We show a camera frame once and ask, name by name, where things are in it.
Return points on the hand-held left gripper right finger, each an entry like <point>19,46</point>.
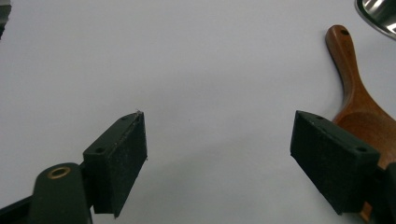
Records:
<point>330,161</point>

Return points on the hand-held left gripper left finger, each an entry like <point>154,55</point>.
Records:
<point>118,161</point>

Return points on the brown wooden spoon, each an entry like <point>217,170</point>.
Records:
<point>358,102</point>

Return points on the stainless steel bowl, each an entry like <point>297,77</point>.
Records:
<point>378,14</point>

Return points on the dark object at table edge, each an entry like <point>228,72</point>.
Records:
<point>3,17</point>

